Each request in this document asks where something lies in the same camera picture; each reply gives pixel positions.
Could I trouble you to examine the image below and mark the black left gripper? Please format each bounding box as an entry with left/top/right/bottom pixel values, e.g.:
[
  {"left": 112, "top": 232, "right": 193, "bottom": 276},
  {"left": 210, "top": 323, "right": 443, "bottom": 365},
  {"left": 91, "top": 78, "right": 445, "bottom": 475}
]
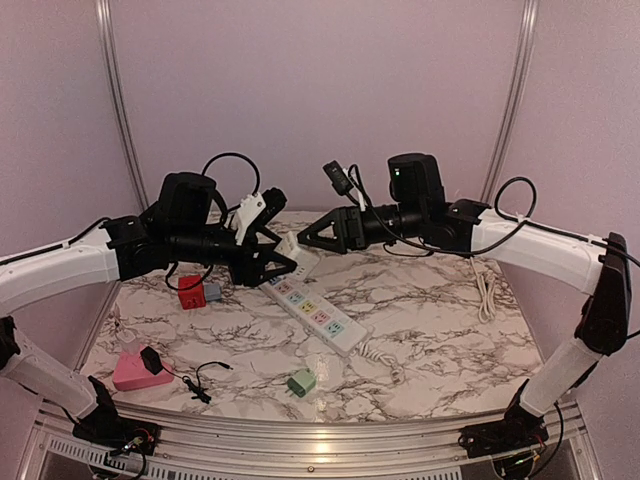
[{"left": 169, "top": 223, "right": 296, "bottom": 286}]

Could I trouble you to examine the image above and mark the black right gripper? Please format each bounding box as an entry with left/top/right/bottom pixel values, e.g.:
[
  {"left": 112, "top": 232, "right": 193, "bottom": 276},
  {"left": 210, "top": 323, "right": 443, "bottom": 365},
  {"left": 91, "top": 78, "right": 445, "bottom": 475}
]
[{"left": 297, "top": 201, "right": 426, "bottom": 255}]

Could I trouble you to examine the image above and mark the red cube socket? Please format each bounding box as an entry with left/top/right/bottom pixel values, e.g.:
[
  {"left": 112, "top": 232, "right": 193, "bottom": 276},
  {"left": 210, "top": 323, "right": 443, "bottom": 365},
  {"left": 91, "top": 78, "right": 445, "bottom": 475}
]
[{"left": 178, "top": 275, "right": 206, "bottom": 310}]

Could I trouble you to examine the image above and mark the white multicolour power strip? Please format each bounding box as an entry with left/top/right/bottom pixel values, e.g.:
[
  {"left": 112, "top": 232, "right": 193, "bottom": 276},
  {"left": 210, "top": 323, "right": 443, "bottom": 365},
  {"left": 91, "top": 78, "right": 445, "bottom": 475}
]
[{"left": 260, "top": 277, "right": 371, "bottom": 357}]

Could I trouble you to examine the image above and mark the green plug adapter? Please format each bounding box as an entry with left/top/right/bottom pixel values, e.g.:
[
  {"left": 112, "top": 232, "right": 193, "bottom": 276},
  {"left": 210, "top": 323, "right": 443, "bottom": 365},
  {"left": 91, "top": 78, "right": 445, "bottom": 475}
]
[{"left": 286, "top": 368, "right": 316, "bottom": 398}]

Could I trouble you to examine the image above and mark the black power adapter with cable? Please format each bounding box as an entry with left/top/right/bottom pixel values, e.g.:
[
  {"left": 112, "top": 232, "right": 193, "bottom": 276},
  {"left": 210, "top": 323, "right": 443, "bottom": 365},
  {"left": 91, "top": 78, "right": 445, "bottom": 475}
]
[{"left": 140, "top": 347, "right": 233, "bottom": 405}]

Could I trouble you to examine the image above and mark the pink triangular power strip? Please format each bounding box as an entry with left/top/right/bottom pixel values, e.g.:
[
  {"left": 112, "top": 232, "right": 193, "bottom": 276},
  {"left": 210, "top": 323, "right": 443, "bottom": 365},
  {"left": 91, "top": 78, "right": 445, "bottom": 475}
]
[{"left": 112, "top": 346, "right": 174, "bottom": 391}]

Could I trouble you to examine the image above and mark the white cube adapter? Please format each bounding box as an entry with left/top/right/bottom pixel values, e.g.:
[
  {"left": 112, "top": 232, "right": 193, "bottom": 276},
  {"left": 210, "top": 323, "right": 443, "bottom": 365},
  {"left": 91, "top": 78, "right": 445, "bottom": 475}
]
[{"left": 275, "top": 231, "right": 321, "bottom": 282}]

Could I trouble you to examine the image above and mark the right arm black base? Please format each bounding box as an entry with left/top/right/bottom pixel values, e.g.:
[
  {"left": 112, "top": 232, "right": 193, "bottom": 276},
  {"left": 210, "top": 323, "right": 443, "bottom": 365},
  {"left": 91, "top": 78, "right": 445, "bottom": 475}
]
[{"left": 458, "top": 380, "right": 549, "bottom": 458}]

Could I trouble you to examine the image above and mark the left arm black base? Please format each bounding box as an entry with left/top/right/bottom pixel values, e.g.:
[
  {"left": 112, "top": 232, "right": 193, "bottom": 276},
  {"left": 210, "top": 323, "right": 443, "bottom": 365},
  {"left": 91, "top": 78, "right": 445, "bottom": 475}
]
[{"left": 72, "top": 376, "right": 160, "bottom": 456}]

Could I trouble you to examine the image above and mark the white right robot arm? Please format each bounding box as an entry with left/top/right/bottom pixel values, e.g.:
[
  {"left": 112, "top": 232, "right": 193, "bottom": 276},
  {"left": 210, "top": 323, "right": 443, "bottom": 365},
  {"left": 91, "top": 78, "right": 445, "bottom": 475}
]
[{"left": 298, "top": 153, "right": 636, "bottom": 448}]

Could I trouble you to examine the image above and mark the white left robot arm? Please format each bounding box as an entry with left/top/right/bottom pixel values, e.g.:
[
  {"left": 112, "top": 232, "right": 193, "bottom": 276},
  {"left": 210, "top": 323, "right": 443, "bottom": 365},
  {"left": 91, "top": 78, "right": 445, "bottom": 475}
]
[{"left": 1, "top": 172, "right": 296, "bottom": 445}]

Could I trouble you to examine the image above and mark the light blue plug adapter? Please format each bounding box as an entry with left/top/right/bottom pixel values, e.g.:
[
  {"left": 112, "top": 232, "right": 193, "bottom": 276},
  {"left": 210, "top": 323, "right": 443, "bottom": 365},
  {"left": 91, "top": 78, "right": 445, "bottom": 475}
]
[{"left": 203, "top": 283, "right": 222, "bottom": 303}]

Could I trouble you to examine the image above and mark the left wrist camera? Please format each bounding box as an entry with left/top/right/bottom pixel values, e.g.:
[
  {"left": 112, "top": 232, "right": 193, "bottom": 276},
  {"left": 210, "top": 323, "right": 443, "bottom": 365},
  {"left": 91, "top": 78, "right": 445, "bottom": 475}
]
[{"left": 231, "top": 187, "right": 287, "bottom": 246}]

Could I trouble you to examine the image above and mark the orange strip white cable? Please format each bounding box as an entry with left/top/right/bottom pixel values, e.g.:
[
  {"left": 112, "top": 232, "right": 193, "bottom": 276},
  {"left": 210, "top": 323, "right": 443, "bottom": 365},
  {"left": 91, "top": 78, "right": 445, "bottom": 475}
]
[{"left": 469, "top": 257, "right": 499, "bottom": 324}]

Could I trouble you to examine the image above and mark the aluminium front rail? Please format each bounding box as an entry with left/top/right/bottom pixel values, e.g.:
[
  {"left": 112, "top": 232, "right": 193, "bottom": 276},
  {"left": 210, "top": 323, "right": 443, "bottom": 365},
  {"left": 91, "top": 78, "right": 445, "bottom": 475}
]
[{"left": 9, "top": 402, "right": 604, "bottom": 479}]

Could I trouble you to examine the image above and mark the right aluminium frame post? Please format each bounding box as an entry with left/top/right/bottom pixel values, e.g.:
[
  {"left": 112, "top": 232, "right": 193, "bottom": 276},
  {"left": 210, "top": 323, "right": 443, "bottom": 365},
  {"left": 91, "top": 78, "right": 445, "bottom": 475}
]
[{"left": 481, "top": 0, "right": 539, "bottom": 203}]

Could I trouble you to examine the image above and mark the aluminium frame post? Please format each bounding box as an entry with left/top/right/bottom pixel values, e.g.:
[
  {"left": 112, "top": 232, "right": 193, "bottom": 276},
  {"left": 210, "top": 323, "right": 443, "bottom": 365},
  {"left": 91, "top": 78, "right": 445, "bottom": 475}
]
[
  {"left": 481, "top": 0, "right": 539, "bottom": 203},
  {"left": 95, "top": 0, "right": 150, "bottom": 211}
]

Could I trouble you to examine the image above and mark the left aluminium frame post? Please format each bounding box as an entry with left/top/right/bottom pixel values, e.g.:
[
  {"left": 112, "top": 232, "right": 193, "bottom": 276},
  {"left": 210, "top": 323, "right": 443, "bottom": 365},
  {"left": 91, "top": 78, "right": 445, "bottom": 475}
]
[{"left": 95, "top": 0, "right": 150, "bottom": 211}]

